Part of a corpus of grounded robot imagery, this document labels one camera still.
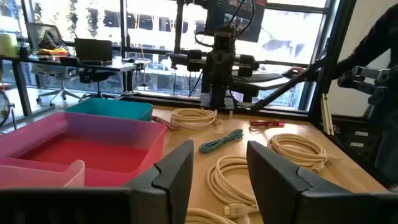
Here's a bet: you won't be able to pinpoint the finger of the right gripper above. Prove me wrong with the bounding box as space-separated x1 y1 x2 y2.
207 67 222 91
221 67 236 91

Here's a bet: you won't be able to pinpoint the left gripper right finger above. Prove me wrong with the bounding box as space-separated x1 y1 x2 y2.
246 140 352 224

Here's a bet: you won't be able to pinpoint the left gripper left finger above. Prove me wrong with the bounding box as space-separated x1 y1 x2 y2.
124 139 195 224

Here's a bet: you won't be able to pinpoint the green cable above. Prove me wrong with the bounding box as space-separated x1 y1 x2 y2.
198 128 244 154

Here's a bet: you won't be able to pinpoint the person's hand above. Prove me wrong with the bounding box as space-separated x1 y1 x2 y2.
282 66 308 79

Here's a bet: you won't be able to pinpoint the pink plastic bin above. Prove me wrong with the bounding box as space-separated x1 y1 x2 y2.
0 111 169 188

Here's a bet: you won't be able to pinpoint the grey office desk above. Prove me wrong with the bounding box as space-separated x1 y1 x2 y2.
0 55 138 116

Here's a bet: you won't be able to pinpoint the teal plastic bin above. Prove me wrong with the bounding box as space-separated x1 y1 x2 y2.
64 97 154 122

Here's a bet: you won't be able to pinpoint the black office chair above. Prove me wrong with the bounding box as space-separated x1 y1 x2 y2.
78 66 118 100

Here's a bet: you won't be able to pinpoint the black desk monitor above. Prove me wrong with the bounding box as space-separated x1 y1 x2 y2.
73 37 114 66

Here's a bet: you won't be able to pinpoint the striped bag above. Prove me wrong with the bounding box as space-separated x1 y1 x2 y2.
38 30 70 57

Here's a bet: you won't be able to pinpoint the grey mesh office chair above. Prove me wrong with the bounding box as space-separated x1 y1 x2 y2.
25 22 82 105

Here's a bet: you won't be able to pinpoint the person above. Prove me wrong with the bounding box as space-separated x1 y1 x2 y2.
334 2 398 187

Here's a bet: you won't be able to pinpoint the black wheel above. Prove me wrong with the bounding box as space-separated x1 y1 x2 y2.
0 89 17 131

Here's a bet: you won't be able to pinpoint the yellow-green bottle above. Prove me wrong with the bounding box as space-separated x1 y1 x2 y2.
0 32 20 57

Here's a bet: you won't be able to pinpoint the beige bracket strips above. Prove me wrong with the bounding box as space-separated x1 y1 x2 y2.
320 92 336 137

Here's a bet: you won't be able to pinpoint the black aluminium table frame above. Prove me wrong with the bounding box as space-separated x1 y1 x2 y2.
118 0 398 187

